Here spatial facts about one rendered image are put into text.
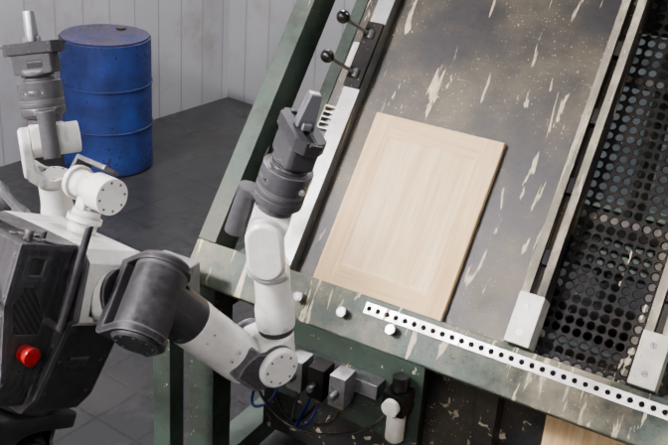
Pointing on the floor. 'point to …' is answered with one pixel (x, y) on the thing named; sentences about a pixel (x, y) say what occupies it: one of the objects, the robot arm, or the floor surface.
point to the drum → (109, 94)
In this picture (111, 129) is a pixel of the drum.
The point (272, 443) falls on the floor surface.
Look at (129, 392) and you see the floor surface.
